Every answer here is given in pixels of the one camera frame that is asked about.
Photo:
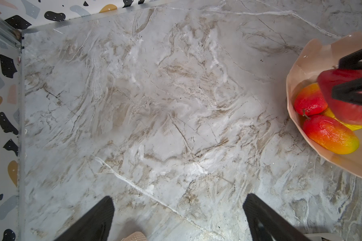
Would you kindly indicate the red yellow mango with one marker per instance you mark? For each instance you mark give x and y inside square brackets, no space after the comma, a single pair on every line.
[331,134]

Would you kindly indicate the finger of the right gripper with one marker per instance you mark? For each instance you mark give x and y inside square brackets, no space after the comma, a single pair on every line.
[350,92]
[351,61]

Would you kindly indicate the red green apple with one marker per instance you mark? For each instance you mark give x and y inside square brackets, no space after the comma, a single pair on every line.
[344,111]

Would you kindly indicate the yellow lemon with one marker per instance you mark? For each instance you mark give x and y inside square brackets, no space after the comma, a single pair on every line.
[330,114]

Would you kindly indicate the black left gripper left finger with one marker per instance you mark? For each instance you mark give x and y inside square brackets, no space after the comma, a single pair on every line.
[95,225]

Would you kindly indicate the pink faceted fruit bowl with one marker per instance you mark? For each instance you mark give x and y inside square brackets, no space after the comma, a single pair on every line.
[314,59]

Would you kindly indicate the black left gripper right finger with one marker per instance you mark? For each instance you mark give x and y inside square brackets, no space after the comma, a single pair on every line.
[267,225]

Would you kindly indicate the aluminium corner post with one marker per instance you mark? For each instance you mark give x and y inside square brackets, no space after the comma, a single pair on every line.
[10,35]

